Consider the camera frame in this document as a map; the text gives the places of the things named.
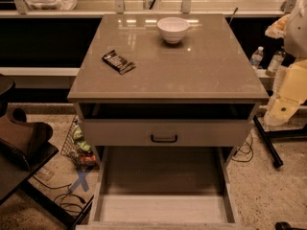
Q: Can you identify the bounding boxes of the white and yellow robot arm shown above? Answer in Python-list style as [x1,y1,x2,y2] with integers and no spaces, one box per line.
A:
[264,0,307,127]

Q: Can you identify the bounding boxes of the grey drawer cabinet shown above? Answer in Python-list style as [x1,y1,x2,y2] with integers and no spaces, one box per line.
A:
[68,14,268,162]

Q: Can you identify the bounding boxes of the open bottom drawer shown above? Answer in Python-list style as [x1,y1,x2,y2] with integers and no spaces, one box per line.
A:
[76,147,243,230]

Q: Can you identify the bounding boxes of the dark snack wrapper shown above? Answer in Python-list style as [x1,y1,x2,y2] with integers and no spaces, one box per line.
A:
[102,50,136,75]

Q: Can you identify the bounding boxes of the white bowl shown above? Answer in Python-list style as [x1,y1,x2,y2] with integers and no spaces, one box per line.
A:
[156,17,190,44]

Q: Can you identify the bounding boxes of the clear water bottle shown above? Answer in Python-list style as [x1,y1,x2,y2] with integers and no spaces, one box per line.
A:
[249,46,264,69]

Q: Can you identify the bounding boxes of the black metal stand leg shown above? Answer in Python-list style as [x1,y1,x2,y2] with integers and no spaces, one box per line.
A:
[253,116,307,169]

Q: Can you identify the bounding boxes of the yellowish drink bottle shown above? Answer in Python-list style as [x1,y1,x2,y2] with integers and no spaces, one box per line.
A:
[266,47,286,77]

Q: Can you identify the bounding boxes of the brown leather bag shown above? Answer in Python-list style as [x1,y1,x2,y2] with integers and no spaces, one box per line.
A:
[0,108,53,160]

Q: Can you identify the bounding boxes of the black side table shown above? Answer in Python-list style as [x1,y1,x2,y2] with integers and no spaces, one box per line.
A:
[0,75,93,230]

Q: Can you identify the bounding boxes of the black caster wheel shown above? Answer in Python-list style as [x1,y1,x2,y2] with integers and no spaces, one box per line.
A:
[275,221,307,230]

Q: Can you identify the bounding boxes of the middle drawer with black handle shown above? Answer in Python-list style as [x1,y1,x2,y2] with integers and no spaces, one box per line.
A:
[80,119,253,147]

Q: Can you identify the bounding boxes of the wire basket with items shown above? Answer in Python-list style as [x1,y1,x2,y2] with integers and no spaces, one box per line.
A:
[60,116,97,168]

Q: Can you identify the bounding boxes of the black floor cable right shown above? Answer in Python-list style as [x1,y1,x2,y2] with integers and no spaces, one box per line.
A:
[231,131,255,164]

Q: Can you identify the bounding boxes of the black floor cable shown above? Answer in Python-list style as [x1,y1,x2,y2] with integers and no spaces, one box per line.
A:
[32,174,88,217]
[231,131,255,164]

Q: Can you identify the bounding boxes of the black floor cable left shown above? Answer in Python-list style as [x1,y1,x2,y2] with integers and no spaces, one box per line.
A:
[32,174,88,217]

